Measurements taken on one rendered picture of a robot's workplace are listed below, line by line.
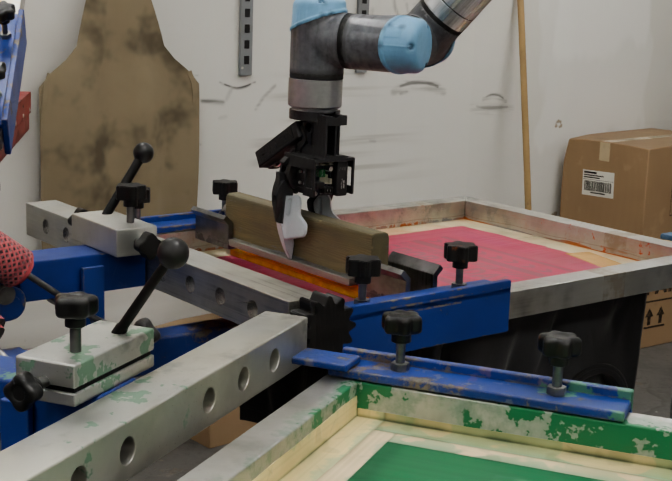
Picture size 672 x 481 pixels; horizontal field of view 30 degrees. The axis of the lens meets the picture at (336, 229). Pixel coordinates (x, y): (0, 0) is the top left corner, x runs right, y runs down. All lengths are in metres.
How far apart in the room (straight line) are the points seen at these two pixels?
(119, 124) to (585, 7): 2.13
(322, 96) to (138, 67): 2.15
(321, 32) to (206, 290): 0.41
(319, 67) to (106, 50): 2.13
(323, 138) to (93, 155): 2.13
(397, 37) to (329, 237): 0.29
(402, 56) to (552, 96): 3.44
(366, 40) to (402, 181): 2.92
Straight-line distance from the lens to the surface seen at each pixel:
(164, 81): 3.90
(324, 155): 1.71
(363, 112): 4.42
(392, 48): 1.66
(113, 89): 3.83
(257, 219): 1.86
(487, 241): 2.16
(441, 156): 4.69
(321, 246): 1.74
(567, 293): 1.75
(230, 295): 1.46
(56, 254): 1.59
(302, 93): 1.72
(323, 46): 1.70
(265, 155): 1.81
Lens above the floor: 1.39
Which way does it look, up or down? 11 degrees down
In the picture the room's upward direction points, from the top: 2 degrees clockwise
